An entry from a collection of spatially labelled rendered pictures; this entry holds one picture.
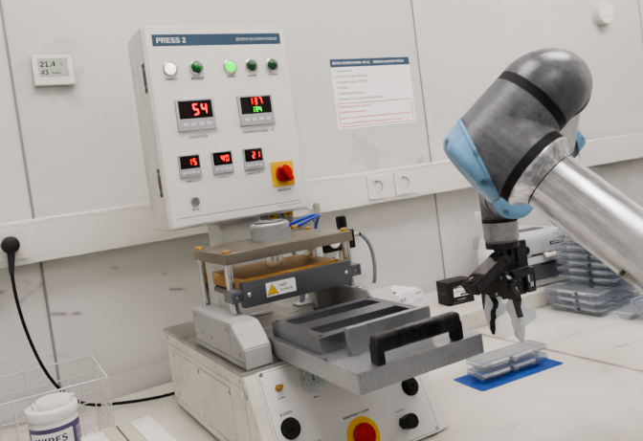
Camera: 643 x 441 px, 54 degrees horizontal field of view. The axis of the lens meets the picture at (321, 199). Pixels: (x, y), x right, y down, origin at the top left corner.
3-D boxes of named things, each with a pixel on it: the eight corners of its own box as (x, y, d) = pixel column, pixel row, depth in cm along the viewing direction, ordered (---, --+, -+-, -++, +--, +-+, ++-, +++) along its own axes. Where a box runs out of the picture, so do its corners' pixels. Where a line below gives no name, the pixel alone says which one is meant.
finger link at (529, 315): (547, 334, 133) (532, 292, 135) (526, 341, 130) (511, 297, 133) (538, 337, 135) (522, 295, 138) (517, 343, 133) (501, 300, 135)
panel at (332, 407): (290, 492, 97) (254, 373, 103) (440, 430, 112) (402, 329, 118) (295, 492, 95) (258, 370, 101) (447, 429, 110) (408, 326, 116)
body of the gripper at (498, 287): (538, 294, 136) (532, 238, 136) (507, 301, 132) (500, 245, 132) (513, 290, 143) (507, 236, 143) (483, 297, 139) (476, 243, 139)
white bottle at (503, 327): (510, 338, 161) (503, 281, 160) (490, 337, 163) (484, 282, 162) (515, 332, 165) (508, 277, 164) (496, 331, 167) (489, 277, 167)
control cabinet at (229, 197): (166, 327, 142) (124, 41, 139) (296, 296, 158) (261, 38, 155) (189, 341, 128) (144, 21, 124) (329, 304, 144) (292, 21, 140)
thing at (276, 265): (214, 291, 129) (208, 245, 129) (308, 270, 140) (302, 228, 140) (247, 301, 114) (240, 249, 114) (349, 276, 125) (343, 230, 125)
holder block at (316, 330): (273, 336, 107) (271, 320, 107) (370, 309, 117) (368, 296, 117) (321, 355, 93) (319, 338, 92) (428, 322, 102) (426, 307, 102)
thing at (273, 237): (188, 291, 134) (180, 230, 133) (316, 263, 149) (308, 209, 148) (231, 305, 113) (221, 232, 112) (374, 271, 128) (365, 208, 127)
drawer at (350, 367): (266, 357, 108) (260, 312, 108) (372, 326, 119) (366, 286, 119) (361, 402, 83) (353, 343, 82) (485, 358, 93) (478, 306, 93)
